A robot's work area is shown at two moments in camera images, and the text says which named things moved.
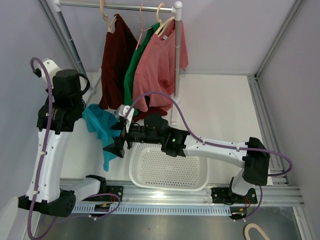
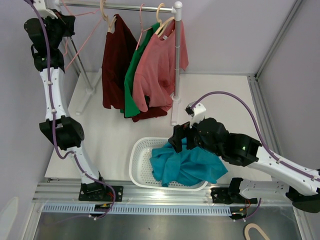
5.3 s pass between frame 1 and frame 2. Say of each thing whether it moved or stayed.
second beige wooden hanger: stayed
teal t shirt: moved
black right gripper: moved
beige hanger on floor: stayed
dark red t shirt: stayed
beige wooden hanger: stayed
